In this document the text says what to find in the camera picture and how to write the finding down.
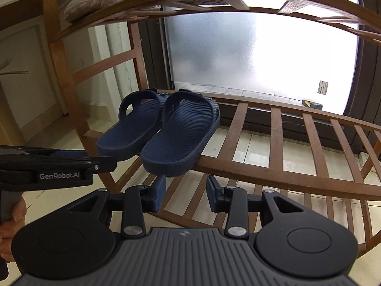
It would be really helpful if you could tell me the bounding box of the dark blue slide slipper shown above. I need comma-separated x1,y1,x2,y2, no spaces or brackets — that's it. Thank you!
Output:
96,89,167,161
140,91,221,178

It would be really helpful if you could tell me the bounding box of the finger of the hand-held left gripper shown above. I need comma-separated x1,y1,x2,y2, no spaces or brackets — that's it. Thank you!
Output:
28,156,117,174
18,147,91,163

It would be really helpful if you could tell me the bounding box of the person's left hand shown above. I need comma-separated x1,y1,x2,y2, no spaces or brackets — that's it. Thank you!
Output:
0,198,27,263

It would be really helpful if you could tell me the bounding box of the wooden shoe rack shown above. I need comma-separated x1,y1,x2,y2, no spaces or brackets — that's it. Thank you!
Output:
39,0,381,260

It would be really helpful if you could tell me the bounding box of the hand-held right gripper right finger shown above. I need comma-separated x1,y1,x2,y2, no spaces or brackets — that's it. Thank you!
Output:
206,175,307,239

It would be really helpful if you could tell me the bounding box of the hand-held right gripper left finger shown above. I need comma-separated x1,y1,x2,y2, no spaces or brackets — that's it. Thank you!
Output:
69,175,166,239

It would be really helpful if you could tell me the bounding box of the white cabinet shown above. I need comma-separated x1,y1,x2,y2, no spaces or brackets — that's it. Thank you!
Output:
0,15,72,146

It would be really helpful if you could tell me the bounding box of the small black yellow object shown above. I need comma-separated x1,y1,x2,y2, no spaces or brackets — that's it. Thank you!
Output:
301,99,323,110

